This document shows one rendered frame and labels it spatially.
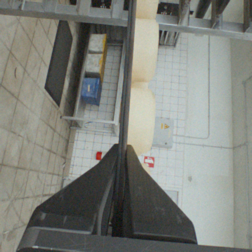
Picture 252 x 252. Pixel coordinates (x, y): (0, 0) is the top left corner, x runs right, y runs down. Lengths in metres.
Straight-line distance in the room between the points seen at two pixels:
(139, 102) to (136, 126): 0.02
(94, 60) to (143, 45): 3.82
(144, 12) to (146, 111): 0.09
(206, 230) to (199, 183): 0.78
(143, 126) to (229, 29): 0.58
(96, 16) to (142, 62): 0.51
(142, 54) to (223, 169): 4.30
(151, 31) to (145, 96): 0.05
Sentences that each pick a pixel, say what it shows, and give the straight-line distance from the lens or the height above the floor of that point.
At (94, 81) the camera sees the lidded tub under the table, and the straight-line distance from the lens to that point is 3.80.
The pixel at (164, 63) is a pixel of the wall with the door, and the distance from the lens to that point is 4.77.
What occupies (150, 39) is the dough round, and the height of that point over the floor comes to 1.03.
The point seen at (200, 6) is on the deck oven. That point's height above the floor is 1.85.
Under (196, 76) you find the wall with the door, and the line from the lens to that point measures 4.79.
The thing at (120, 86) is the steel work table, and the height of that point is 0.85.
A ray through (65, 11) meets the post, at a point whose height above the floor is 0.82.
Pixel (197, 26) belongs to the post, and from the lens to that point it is 0.68.
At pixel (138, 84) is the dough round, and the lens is 0.23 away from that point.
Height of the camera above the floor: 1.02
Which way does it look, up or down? level
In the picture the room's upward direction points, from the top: 96 degrees clockwise
